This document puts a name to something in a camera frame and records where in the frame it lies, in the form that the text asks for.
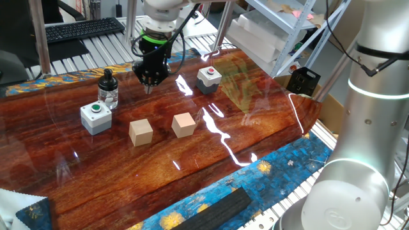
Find black computer keyboard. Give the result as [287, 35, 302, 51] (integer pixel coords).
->
[44, 17, 126, 45]

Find red push button box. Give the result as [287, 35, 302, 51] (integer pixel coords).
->
[196, 66, 222, 95]

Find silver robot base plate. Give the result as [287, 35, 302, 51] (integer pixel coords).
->
[238, 206, 288, 230]

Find light wooden cube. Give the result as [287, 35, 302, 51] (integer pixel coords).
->
[171, 112, 197, 139]
[128, 118, 154, 148]

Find aluminium frame post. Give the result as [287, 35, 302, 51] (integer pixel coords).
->
[210, 0, 237, 52]
[27, 0, 52, 77]

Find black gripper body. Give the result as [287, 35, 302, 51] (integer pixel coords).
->
[132, 38, 172, 86]

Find glossy wood grain mat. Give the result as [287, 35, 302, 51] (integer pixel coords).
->
[0, 47, 323, 230]

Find black plastic crate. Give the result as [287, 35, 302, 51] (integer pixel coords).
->
[286, 66, 321, 97]

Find grey metal shelf rack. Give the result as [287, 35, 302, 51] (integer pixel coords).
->
[245, 0, 352, 77]

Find green push button box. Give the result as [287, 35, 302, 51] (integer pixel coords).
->
[80, 100, 113, 136]

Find blue starry night cloth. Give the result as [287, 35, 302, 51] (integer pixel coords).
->
[0, 47, 335, 230]

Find clear glass jar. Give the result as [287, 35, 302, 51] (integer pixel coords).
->
[97, 86, 119, 111]

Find black knobbed jar lid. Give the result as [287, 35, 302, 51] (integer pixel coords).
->
[97, 68, 119, 92]

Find black foam block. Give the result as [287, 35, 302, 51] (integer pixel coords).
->
[171, 187, 252, 230]

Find white foam packing pieces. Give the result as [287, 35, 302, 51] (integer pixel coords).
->
[226, 9, 295, 63]

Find black desk pad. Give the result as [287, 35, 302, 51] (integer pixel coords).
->
[47, 38, 91, 63]

